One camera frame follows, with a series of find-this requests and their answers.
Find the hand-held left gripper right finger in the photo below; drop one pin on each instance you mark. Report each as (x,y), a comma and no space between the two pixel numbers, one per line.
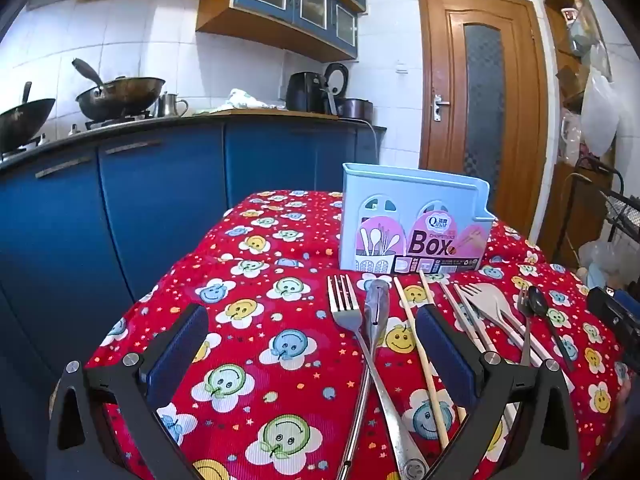
(445,355)

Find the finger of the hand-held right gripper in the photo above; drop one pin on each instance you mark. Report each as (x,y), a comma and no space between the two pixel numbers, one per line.
(629,299)
(620,327)

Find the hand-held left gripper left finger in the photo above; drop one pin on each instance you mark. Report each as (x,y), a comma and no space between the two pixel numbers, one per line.
(175,355)

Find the wooden chopstick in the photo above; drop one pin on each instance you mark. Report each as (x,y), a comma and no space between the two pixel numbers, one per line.
(421,360)
(427,287)

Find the beige plastic spoon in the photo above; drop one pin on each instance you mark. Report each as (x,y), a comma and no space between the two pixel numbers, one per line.
(495,300)

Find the small steel fork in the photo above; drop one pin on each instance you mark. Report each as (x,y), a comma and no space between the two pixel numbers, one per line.
(525,340)

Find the black spoon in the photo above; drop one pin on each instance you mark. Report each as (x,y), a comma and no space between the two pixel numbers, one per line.
(539,302)

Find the large steel fork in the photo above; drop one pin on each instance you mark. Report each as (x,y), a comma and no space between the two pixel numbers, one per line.
(345,310)

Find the light blue utensil holder box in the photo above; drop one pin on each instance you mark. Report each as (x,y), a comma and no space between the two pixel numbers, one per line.
(380,185)

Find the clear plastic bag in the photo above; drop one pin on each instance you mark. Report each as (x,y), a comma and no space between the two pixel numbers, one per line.
(600,260)

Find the black metal rack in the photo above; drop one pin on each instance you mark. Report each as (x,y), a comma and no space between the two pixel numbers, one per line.
(617,205)

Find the red floral tablecloth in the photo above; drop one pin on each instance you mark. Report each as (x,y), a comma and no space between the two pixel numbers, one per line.
(280,320)

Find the blue kitchen base cabinets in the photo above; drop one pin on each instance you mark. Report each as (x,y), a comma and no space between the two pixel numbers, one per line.
(160,200)

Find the white hanging plastic bag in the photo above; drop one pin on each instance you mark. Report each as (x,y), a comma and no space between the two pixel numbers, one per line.
(597,115)

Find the wooden shelf unit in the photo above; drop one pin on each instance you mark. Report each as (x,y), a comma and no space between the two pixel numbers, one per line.
(565,75)

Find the gas stove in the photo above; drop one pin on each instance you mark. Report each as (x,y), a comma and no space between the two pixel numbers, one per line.
(115,122)

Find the steel kettle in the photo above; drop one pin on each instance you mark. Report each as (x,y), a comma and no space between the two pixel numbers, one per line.
(169,106)

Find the dark rice cooker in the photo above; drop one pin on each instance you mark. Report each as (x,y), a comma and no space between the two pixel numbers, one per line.
(356,109)

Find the large brown wok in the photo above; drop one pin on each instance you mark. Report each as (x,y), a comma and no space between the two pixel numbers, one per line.
(122,97)

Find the white cloth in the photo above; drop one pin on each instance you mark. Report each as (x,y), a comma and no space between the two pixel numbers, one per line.
(240,99)

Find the black wok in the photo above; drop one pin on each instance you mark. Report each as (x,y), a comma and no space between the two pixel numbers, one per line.
(22,122)

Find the white and red mug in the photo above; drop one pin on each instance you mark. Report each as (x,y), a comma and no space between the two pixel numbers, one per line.
(568,14)

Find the black air fryer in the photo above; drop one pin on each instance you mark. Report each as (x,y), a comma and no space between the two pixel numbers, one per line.
(302,91)

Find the wooden door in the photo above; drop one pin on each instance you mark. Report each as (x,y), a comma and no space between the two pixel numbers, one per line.
(450,60)

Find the white wall switch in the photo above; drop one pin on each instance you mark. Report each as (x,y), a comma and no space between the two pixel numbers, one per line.
(401,68)

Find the blue glass-door wall cabinet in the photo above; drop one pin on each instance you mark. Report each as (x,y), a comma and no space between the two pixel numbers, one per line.
(280,25)

